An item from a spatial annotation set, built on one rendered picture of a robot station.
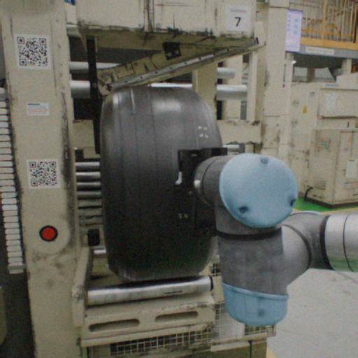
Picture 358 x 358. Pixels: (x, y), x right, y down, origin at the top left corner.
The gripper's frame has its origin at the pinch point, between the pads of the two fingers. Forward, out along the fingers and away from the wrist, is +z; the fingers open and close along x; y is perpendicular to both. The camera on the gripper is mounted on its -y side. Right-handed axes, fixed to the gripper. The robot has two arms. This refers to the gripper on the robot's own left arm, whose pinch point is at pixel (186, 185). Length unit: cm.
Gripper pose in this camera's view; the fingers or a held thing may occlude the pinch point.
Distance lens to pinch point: 65.0
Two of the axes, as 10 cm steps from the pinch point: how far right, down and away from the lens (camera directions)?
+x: -9.8, 0.4, -2.0
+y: -0.3, -10.0, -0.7
